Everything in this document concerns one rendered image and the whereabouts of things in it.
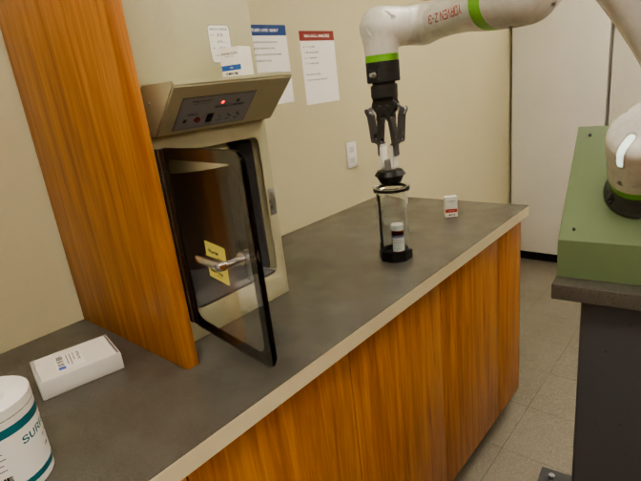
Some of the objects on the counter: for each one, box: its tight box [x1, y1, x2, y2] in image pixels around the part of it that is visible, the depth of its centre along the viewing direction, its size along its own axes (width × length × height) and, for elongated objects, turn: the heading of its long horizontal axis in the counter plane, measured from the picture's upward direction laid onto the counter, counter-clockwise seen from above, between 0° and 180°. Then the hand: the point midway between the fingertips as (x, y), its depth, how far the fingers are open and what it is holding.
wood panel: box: [0, 0, 199, 370], centre depth 97 cm, size 49×3×140 cm, turn 69°
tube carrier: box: [373, 182, 410, 253], centre depth 148 cm, size 11×11×21 cm
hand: (388, 156), depth 142 cm, fingers closed on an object, 3 cm apart
